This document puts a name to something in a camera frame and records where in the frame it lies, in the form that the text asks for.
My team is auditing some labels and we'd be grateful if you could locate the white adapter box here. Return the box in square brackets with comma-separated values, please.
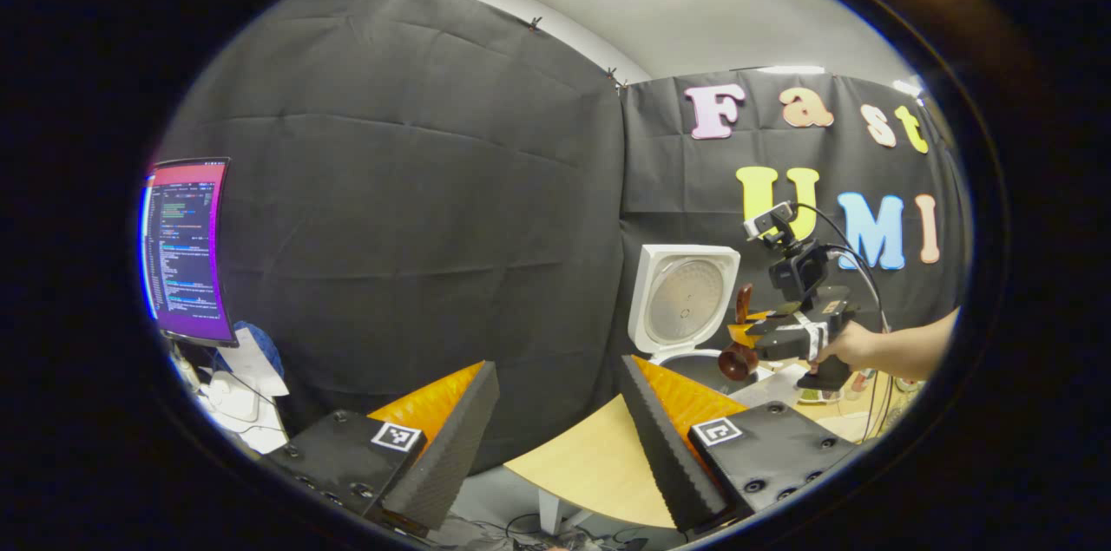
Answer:
[207, 371, 261, 424]

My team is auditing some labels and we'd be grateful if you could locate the computer monitor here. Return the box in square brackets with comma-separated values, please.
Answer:
[139, 157, 240, 350]

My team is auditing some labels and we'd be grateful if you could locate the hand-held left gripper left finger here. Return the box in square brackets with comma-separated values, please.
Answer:
[260, 360, 502, 537]

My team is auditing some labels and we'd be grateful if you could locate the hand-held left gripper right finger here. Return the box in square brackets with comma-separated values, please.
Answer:
[618, 354, 869, 535]

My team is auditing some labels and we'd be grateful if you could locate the dark wooden spoon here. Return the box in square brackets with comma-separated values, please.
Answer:
[718, 284, 761, 383]

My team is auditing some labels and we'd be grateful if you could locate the white table leg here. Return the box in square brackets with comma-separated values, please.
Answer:
[538, 489, 593, 536]

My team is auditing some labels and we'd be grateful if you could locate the white paper sheet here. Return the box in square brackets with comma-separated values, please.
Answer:
[217, 327, 290, 399]

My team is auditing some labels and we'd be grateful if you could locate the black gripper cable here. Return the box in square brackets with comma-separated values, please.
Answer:
[792, 203, 891, 337]

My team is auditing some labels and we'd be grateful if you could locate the white rice cooker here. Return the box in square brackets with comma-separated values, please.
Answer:
[628, 244, 812, 401]

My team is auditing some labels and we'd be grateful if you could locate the blue cloth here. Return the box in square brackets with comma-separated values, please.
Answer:
[234, 321, 285, 378]

